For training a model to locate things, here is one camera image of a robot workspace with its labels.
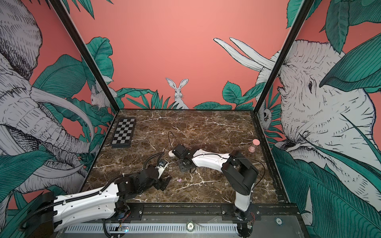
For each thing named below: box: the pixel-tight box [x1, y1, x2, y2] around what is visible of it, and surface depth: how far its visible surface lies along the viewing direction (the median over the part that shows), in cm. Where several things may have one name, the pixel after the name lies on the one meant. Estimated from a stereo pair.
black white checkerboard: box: [110, 117, 136, 149], surface depth 103 cm
